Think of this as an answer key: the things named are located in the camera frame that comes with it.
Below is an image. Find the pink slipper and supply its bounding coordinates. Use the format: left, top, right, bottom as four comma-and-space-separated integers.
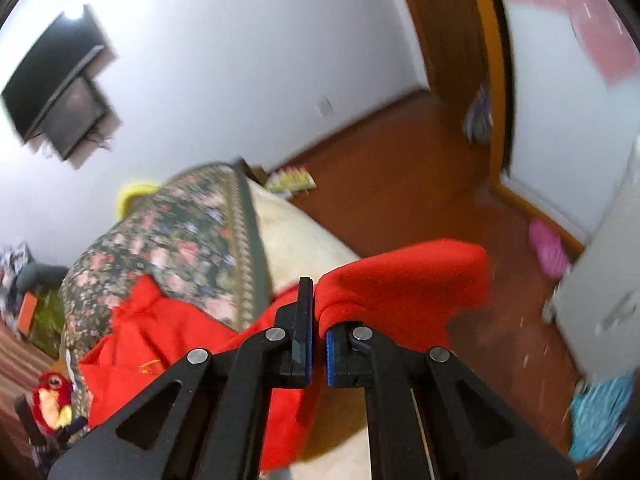
529, 219, 571, 281

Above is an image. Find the patterned cloth pile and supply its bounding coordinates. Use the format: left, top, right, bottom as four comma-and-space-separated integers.
0, 242, 29, 311

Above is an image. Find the pink wall decoration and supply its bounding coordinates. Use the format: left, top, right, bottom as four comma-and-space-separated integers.
495, 0, 640, 86

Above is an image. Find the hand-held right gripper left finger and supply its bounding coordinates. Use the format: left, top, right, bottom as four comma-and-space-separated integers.
47, 276, 315, 480

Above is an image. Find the white cabinet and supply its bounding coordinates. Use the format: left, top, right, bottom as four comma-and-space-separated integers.
542, 135, 640, 381

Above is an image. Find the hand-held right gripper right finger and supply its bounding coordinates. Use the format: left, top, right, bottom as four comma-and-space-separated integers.
325, 324, 577, 480

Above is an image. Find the orange box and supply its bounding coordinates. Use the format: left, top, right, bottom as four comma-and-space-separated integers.
17, 292, 40, 333

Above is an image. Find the red plush toy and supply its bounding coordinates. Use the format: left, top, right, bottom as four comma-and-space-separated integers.
31, 371, 77, 436

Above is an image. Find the floral blanket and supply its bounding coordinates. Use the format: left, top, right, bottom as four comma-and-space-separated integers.
59, 162, 273, 376

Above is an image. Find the black wall television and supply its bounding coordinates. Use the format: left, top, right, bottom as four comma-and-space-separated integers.
0, 5, 121, 171

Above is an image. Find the red garment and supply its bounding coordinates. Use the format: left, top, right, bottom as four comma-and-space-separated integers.
77, 239, 493, 471

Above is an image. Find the wooden door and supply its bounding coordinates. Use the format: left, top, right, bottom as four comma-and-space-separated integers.
390, 0, 512, 176

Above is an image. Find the yellow plastic stool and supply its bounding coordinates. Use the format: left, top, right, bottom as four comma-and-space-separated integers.
116, 183, 158, 221

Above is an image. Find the grey hanging cloth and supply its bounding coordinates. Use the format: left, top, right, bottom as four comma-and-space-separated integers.
462, 82, 494, 144

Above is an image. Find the blue cloth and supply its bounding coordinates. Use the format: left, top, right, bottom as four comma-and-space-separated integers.
567, 372, 636, 463

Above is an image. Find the cream bed sheet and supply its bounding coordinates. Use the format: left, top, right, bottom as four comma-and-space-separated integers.
250, 180, 373, 480

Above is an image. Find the green fuzzy cloth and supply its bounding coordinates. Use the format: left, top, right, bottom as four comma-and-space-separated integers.
30, 290, 67, 358

